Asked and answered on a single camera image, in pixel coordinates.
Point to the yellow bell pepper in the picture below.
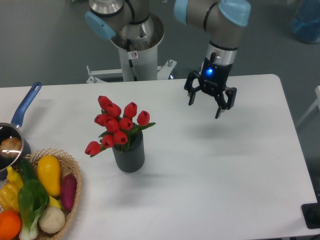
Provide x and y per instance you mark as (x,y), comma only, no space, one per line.
(9,198)

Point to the black device at edge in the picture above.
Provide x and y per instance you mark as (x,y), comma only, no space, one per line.
(311,214)

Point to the red tulip bouquet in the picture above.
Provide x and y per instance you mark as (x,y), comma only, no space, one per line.
(122,126)

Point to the blue handled saucepan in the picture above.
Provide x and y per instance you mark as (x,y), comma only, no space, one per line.
(13,146)

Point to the dark grey ribbed vase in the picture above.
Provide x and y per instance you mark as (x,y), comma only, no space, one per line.
(132,159)

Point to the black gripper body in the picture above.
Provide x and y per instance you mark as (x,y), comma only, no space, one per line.
(214,78)

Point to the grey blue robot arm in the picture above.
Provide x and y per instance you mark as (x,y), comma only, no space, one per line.
(224,20)

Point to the orange fruit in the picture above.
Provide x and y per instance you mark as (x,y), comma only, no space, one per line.
(10,224)

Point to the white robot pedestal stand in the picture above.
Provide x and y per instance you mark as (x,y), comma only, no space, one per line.
(137,46)

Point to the yellow squash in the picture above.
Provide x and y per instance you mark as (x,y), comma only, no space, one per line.
(49,174)

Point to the white furniture leg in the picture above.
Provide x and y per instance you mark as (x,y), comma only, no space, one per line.
(311,111)

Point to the woven bamboo basket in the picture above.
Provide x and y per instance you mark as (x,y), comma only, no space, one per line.
(68,166)

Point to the blue object in background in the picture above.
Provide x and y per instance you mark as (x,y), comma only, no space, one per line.
(305,24)

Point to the purple eggplant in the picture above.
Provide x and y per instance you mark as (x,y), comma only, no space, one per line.
(68,191)

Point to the green bok choy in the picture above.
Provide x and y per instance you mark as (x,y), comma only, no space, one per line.
(32,200)

